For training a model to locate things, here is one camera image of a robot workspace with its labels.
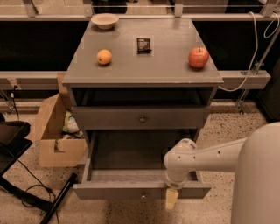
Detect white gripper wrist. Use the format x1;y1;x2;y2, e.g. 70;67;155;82
164;170;189;210

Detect grey drawer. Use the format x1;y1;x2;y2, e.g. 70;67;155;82
72;129;213;201
72;106;211;130

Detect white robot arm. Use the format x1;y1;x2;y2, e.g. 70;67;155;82
164;122;280;224

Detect grey top drawer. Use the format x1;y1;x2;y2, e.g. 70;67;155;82
72;106;211;130

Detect grey drawer cabinet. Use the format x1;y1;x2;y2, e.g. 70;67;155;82
63;18;223;142

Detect white green plush toy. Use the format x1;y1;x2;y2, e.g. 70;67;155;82
62;111;83;139

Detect cardboard box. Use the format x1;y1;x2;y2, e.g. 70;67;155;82
31;73;87;167

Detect red apple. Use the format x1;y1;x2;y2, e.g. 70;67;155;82
188;46;209;68

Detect dark snack packet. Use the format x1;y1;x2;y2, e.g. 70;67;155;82
136;38;151;54

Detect orange fruit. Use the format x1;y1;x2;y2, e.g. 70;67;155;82
96;49;112;66

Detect black stand with base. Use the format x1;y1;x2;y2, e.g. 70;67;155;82
0;112;79;224

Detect beige bowl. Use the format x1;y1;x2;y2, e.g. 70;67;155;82
91;13;119;30

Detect black floor cable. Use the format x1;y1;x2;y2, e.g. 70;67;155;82
11;158;60;224

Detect white cable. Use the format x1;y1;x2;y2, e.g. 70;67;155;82
218;11;280;93

